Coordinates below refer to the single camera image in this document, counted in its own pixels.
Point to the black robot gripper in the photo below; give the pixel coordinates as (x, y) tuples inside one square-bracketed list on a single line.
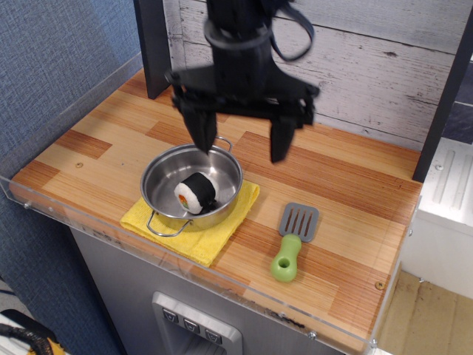
[(242, 80)]

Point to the yellow black object bottom left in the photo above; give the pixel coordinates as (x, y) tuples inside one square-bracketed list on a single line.
[(21, 334)]

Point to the toy sushi roll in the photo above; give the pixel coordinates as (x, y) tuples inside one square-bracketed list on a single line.
[(197, 192)]

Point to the white appliance at right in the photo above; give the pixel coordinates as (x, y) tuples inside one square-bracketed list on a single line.
[(438, 246)]

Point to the yellow cloth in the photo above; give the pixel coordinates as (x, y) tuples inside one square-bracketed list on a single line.
[(200, 246)]

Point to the stainless steel pot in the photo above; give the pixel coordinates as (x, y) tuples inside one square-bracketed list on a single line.
[(176, 164)]

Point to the black vertical post right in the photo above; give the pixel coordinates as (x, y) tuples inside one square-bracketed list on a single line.
[(447, 99)]

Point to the grey cabinet with dispenser panel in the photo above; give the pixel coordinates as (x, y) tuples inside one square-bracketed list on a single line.
[(162, 308)]

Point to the green handled grey spatula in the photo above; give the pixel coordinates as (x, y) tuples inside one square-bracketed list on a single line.
[(297, 226)]

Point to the clear acrylic table guard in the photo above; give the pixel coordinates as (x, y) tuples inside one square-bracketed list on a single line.
[(363, 189)]

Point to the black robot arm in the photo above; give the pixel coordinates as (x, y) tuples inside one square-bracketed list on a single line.
[(243, 16)]

